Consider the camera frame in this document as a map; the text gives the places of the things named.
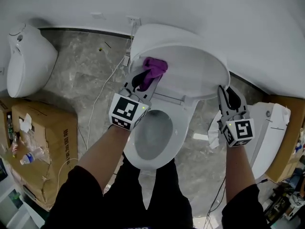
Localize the black floor cable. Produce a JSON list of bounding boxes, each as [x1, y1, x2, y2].
[[203, 175, 227, 227]]

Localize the white wall plate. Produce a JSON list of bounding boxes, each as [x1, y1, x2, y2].
[[90, 11, 106, 21]]

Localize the clear plastic wrap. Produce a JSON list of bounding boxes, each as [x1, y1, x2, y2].
[[20, 127, 52, 165]]

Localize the person's black top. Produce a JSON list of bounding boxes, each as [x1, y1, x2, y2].
[[44, 165, 270, 229]]

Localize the plain cardboard box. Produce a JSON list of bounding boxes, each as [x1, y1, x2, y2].
[[0, 96, 15, 153]]

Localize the boxy white toilet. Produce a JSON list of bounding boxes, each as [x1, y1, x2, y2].
[[245, 101, 292, 180]]

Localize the blue label plastic bottle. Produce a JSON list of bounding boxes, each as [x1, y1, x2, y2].
[[19, 152, 37, 166]]

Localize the person's left forearm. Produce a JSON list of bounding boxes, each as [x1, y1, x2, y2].
[[78, 124, 131, 196]]

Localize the white paper strip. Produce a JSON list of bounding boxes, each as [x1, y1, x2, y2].
[[207, 111, 224, 150]]

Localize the person's black trousers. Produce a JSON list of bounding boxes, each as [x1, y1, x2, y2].
[[102, 156, 194, 229]]

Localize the green label plastic bottle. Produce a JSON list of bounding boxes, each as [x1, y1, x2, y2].
[[6, 114, 14, 141]]

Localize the large printed cardboard box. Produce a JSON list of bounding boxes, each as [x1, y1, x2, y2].
[[11, 103, 79, 211]]

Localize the assorted small bottles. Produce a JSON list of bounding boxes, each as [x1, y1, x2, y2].
[[295, 129, 305, 155]]

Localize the wide brown cardboard box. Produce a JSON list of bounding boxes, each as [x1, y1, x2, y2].
[[262, 94, 305, 184]]

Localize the red label plastic bottle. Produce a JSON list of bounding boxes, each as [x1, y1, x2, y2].
[[9, 132, 20, 157]]

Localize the purple cloth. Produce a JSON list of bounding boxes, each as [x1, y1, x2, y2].
[[137, 56, 169, 93]]

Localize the white toilet with curved tank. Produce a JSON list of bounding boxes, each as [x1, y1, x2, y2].
[[122, 23, 231, 171]]

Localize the rounded white toilet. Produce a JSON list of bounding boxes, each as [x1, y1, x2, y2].
[[6, 22, 59, 99]]

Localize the person's right forearm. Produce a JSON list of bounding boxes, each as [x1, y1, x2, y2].
[[224, 143, 257, 204]]

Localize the white power cable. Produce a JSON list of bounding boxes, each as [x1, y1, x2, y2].
[[85, 23, 134, 153]]

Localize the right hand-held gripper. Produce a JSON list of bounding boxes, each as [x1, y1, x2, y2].
[[216, 84, 256, 148]]

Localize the white toilet lid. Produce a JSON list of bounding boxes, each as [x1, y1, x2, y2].
[[128, 41, 231, 100]]

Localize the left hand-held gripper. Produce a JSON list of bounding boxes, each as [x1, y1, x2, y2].
[[108, 69, 164, 131]]

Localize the crumpled white tissue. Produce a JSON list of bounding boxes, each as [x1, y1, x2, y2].
[[19, 113, 33, 132]]

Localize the white wall socket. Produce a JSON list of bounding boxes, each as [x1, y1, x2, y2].
[[126, 15, 142, 25]]

